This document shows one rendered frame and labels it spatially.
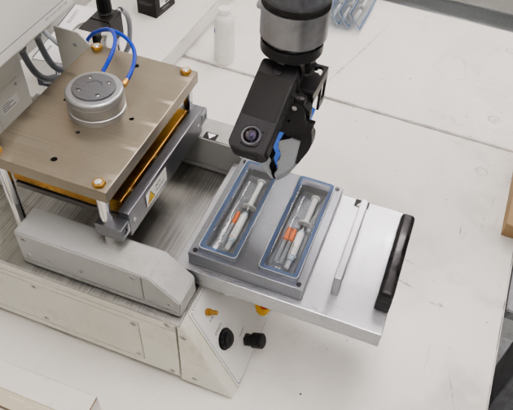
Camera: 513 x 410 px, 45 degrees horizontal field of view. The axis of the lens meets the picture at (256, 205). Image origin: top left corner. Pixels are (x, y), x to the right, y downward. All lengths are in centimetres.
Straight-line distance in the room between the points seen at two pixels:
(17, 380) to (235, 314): 33
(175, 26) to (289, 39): 99
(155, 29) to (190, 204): 73
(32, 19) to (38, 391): 52
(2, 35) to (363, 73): 95
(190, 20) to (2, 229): 86
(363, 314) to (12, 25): 61
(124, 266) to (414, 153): 77
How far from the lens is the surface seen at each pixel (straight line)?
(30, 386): 95
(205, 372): 95
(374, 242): 91
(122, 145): 82
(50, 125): 87
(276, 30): 66
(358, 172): 132
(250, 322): 101
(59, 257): 89
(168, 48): 155
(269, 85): 69
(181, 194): 100
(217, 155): 100
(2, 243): 99
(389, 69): 162
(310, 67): 75
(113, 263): 83
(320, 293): 84
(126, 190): 83
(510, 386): 179
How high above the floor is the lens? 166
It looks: 48 degrees down
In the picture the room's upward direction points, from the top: 4 degrees clockwise
